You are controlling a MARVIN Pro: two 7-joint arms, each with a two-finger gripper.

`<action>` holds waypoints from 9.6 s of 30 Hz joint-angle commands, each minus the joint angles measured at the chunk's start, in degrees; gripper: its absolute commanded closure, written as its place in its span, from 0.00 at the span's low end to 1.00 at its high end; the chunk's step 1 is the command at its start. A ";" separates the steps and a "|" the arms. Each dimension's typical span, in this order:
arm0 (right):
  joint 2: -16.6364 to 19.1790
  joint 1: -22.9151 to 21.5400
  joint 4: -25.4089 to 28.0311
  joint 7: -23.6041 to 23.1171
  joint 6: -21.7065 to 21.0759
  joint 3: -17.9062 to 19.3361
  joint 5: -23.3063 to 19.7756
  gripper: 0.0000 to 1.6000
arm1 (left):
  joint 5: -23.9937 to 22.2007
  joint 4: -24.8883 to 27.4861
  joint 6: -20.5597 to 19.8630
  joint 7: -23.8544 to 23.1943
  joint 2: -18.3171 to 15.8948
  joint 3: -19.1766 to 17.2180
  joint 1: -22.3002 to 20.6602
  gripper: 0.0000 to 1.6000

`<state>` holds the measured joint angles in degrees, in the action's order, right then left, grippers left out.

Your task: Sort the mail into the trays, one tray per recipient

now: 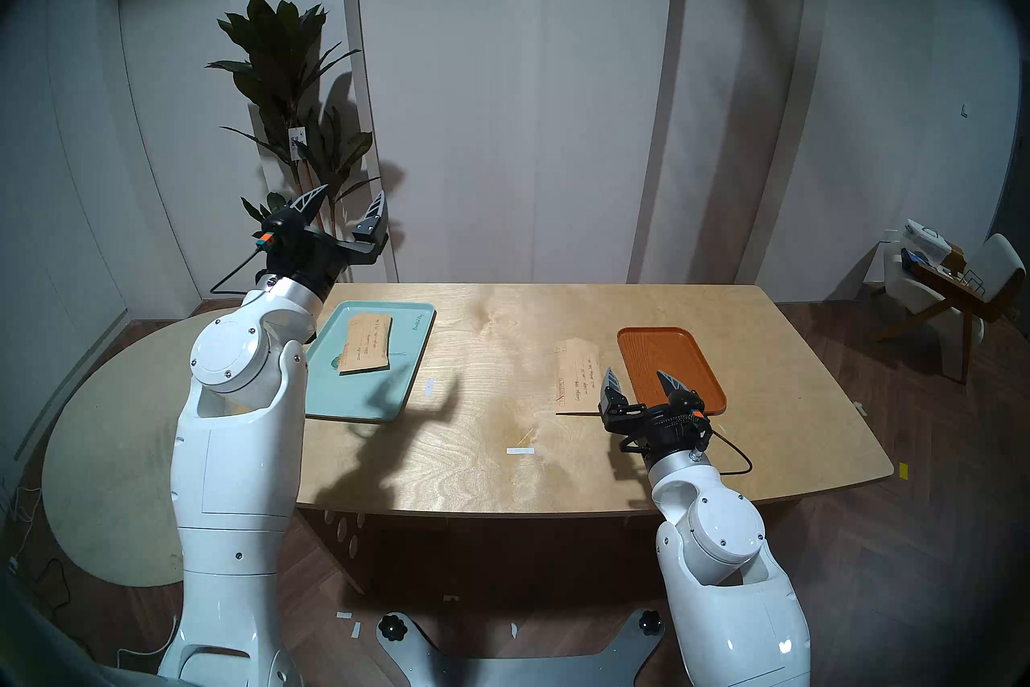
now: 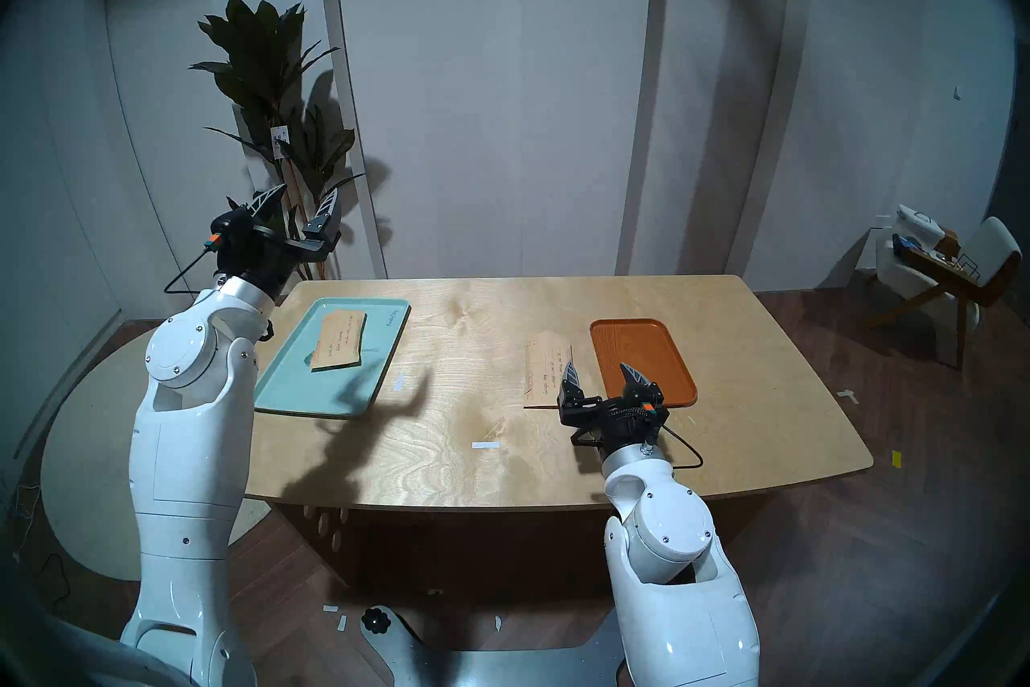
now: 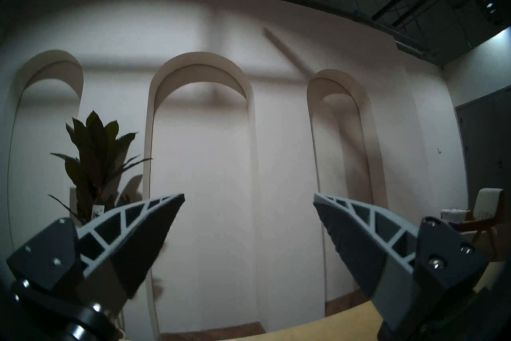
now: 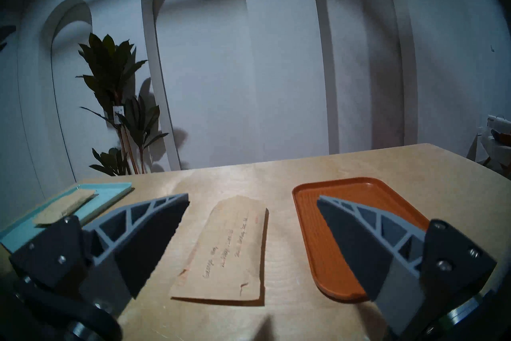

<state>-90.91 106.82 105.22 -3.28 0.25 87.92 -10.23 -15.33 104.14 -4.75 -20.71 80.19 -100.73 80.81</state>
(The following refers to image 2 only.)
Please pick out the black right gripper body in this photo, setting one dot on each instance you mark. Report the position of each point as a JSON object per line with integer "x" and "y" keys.
{"x": 615, "y": 420}

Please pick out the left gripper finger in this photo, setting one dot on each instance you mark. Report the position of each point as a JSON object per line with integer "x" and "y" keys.
{"x": 326, "y": 214}
{"x": 267, "y": 202}

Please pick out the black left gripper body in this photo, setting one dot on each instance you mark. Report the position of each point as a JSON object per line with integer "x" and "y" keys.
{"x": 257, "y": 255}

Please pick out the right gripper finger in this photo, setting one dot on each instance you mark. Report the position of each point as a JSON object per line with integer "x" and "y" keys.
{"x": 570, "y": 379}
{"x": 634, "y": 377}

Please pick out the brown envelope with red print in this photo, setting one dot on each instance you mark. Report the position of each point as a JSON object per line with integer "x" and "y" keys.
{"x": 545, "y": 367}

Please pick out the brown envelope with dark handwriting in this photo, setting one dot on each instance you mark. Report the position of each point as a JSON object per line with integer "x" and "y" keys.
{"x": 338, "y": 339}

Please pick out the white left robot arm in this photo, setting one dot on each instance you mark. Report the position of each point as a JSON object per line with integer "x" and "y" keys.
{"x": 189, "y": 452}

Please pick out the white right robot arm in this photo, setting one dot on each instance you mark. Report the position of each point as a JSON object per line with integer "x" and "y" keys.
{"x": 668, "y": 532}

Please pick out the orange plastic tray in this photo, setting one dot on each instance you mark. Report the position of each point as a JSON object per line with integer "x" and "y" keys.
{"x": 644, "y": 351}

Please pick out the teal printed tray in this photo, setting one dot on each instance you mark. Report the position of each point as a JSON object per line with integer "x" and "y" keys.
{"x": 306, "y": 391}

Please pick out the white plant tag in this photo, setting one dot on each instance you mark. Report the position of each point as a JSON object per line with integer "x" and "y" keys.
{"x": 280, "y": 143}

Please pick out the tall green potted plant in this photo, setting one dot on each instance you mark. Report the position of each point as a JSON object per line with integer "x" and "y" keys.
{"x": 257, "y": 57}

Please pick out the beige oval rug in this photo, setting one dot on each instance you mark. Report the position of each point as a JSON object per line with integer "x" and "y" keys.
{"x": 88, "y": 468}

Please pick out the blue item on chair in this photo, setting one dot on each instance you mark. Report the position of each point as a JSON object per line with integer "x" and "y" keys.
{"x": 904, "y": 243}

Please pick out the black star knob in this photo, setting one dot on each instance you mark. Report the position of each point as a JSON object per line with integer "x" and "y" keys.
{"x": 375, "y": 620}

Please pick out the white bag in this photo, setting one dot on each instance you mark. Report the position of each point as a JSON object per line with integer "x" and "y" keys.
{"x": 919, "y": 222}

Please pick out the cream wooden armchair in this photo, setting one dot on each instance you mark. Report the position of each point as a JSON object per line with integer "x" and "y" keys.
{"x": 986, "y": 251}

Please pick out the grey metal robot base plate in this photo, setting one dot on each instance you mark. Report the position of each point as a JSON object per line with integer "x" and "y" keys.
{"x": 499, "y": 669}

